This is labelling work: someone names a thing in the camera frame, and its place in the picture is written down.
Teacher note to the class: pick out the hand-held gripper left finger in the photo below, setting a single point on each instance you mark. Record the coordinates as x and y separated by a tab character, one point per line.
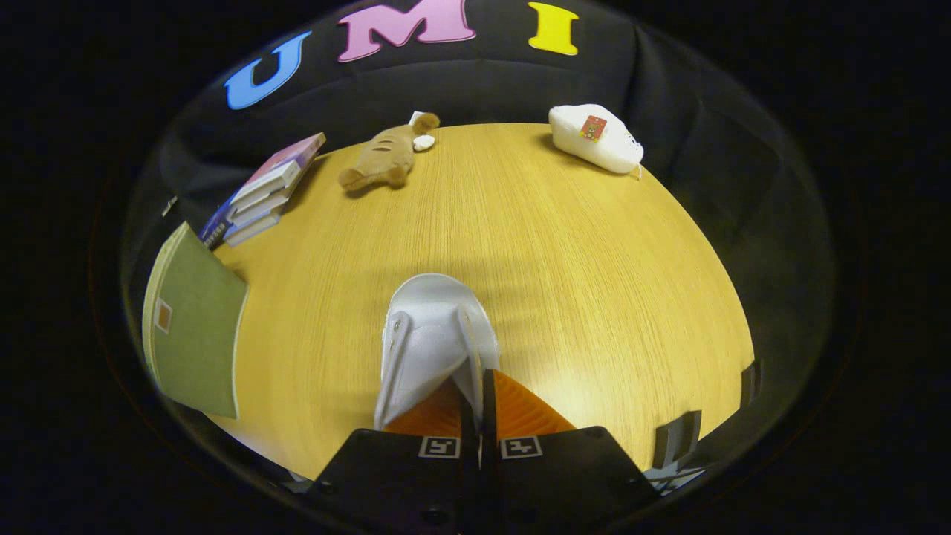
468	423

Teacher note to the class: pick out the pink cover book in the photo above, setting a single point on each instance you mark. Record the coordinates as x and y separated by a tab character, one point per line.
286	163

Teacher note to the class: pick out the black bracket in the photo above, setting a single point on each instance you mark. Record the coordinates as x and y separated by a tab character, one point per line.
750	383
676	440

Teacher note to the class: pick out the black backdrop cloth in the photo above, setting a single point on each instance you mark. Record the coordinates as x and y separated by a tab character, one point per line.
483	82

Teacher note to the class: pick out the white paperback book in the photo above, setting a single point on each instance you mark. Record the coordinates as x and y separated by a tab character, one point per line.
252	229
264	204

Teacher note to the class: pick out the blue cover book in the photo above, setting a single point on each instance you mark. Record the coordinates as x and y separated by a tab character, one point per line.
215	227

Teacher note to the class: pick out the green fabric storage box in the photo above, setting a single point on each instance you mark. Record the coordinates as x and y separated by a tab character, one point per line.
197	334

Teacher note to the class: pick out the white canvas shoe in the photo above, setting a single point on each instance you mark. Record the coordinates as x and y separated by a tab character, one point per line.
431	319

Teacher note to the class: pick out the white plush toy red label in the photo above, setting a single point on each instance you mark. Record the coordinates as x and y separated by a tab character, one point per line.
594	145

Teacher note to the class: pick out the pale wooden clothespin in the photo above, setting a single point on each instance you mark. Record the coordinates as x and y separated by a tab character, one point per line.
169	206

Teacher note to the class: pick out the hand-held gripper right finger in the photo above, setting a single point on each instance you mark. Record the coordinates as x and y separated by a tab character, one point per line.
489	416

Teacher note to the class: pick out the brown plush toy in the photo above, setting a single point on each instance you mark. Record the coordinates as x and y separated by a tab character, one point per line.
383	160

